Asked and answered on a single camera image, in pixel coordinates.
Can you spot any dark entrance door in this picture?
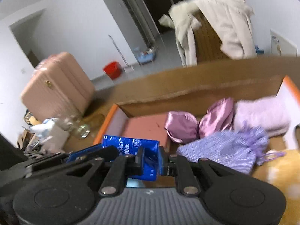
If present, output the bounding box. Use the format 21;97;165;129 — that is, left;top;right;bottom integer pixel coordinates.
133;0;185;34

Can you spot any wooden chair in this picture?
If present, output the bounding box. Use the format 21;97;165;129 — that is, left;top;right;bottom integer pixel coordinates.
192;12;231;64

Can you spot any blue white plastic pack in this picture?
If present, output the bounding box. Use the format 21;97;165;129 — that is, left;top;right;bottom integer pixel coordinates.
29;118;68;153

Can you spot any orange cardboard box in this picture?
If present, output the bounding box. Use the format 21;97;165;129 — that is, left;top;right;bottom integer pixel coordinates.
92;56;300;225

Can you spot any yellow plush toy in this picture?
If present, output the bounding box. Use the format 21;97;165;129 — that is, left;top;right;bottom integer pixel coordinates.
265;149;300;225

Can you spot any lavender knit pouch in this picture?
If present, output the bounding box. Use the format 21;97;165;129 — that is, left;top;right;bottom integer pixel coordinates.
176;121;287;175

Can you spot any beige coat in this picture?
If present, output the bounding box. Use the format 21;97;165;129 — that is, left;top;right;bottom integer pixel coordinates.
159;0;257;67

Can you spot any red bucket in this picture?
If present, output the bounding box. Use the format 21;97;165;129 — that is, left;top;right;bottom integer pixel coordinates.
103;61;122;80

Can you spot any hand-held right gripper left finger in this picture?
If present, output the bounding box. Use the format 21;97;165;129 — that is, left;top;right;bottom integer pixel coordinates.
53;146;145;197

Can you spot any light purple sock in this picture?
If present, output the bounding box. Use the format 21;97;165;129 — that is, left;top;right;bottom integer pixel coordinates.
233;96;291;137

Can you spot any glass jar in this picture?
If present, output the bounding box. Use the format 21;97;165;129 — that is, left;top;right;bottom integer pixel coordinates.
56;114;91;140

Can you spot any blue tissue pack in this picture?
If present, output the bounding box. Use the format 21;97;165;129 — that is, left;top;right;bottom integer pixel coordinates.
102;135;160;182

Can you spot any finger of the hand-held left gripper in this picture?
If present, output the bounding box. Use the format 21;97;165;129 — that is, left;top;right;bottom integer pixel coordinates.
66;145;105;164
30;146;118;172

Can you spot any grey interior door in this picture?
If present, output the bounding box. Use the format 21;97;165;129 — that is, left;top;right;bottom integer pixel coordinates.
112;0;160;50

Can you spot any pink suitcase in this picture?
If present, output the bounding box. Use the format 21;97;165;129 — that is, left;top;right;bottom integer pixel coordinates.
20;52;95;125

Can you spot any purple satin scrunchie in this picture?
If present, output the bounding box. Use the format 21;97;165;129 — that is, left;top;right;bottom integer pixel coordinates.
164;98;235;144

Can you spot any mop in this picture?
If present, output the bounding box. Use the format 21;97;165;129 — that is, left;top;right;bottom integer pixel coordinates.
108;35;134;73

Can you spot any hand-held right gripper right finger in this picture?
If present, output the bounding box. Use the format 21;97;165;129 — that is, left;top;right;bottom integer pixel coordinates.
159;146;250;196

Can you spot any blue storage basket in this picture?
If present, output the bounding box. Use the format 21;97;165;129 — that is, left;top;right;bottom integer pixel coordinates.
135;47;157;65

